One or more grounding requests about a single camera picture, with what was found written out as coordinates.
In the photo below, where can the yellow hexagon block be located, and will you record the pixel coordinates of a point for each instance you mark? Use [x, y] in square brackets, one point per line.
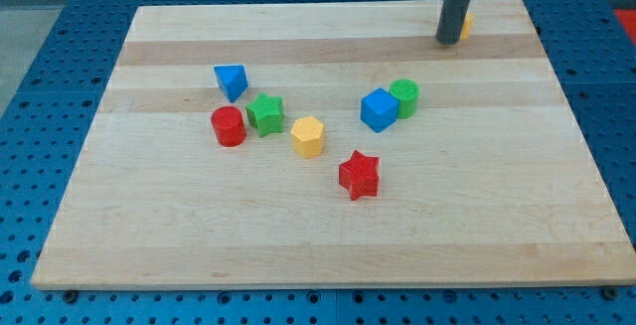
[308, 136]

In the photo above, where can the blue triangle block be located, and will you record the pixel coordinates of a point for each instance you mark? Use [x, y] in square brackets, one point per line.
[231, 80]

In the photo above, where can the yellow block behind rod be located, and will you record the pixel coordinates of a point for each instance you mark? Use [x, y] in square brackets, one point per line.
[466, 28]

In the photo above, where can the green star block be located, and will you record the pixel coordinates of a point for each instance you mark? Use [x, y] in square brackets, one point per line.
[266, 114]

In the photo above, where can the red star block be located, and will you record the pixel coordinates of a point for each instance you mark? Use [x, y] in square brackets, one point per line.
[359, 175]

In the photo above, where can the green cylinder block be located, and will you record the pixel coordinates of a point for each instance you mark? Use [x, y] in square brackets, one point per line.
[406, 92]

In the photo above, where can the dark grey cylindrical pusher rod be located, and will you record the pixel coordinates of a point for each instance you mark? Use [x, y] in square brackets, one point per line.
[451, 21]

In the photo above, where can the red cylinder block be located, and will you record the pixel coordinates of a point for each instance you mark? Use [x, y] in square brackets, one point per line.
[228, 126]

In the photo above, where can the light wooden board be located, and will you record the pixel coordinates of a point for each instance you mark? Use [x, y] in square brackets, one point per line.
[488, 184]

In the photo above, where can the blue cube block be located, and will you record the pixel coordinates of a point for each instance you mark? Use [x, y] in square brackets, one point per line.
[379, 110]

